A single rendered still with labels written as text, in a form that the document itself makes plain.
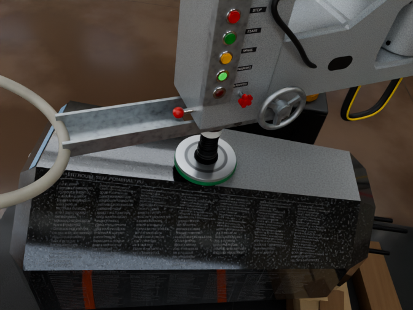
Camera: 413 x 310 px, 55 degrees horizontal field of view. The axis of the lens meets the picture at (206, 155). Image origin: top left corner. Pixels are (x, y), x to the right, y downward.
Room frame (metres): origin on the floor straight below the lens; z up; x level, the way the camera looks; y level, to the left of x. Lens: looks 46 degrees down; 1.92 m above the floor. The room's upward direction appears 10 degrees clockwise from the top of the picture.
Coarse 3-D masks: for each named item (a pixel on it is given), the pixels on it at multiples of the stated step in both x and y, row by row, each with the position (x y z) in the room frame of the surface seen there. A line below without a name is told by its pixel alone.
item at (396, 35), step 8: (408, 8) 1.19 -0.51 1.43; (400, 16) 1.20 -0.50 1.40; (408, 16) 1.19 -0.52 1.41; (400, 24) 1.19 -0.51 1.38; (408, 24) 1.18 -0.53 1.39; (392, 32) 1.20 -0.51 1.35; (400, 32) 1.19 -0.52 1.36; (408, 32) 1.18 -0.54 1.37; (384, 40) 1.21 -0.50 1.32; (392, 40) 1.19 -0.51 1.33; (400, 40) 1.18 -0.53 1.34; (408, 40) 1.18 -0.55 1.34; (384, 48) 1.21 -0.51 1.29; (392, 48) 1.19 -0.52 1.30; (400, 48) 1.18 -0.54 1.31; (408, 48) 1.18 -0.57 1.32
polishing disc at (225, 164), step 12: (180, 144) 0.97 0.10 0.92; (192, 144) 0.98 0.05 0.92; (228, 144) 1.01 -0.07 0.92; (180, 156) 0.91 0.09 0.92; (192, 156) 0.92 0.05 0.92; (228, 156) 0.95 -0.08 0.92; (180, 168) 0.86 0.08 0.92; (192, 168) 0.87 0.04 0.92; (204, 168) 0.88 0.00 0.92; (216, 168) 0.89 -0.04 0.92; (228, 168) 0.90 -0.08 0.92; (204, 180) 0.83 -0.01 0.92; (216, 180) 0.84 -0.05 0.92
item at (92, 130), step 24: (72, 120) 0.77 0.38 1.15; (96, 120) 0.80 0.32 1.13; (120, 120) 0.83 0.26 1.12; (144, 120) 0.85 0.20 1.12; (168, 120) 0.87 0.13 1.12; (192, 120) 0.84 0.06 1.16; (264, 120) 0.96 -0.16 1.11; (72, 144) 0.67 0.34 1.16; (96, 144) 0.70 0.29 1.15; (120, 144) 0.73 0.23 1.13
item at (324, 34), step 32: (320, 0) 1.11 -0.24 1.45; (352, 0) 1.08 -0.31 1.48; (384, 0) 1.05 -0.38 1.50; (288, 32) 0.87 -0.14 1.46; (320, 32) 0.97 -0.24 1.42; (352, 32) 1.01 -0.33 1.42; (384, 32) 1.07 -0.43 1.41; (288, 64) 0.92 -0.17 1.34; (320, 64) 0.98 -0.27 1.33; (352, 64) 1.04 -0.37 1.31; (384, 64) 1.13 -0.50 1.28; (288, 96) 0.94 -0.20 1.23
